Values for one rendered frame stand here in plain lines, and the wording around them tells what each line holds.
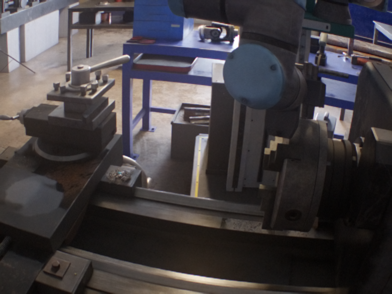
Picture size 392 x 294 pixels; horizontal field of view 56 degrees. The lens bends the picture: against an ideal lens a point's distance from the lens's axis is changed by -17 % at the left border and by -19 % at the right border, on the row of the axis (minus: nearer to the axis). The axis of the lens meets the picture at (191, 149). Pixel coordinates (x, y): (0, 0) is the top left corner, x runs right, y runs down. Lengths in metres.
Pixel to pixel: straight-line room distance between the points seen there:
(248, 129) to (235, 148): 0.12
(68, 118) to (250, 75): 0.74
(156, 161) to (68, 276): 2.21
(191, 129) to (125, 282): 2.11
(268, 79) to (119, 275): 0.62
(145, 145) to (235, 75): 2.72
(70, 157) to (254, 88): 0.78
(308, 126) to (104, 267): 0.57
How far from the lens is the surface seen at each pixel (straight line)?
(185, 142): 3.05
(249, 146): 2.17
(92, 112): 1.19
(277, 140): 1.01
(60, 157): 1.27
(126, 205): 1.24
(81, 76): 1.23
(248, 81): 0.59
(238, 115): 2.04
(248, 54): 0.60
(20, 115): 1.42
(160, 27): 2.90
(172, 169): 3.01
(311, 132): 0.86
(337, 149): 0.90
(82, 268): 0.99
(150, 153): 3.19
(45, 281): 0.97
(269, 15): 0.61
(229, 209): 1.24
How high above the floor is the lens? 1.57
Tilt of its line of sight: 29 degrees down
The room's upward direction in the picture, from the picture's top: 3 degrees clockwise
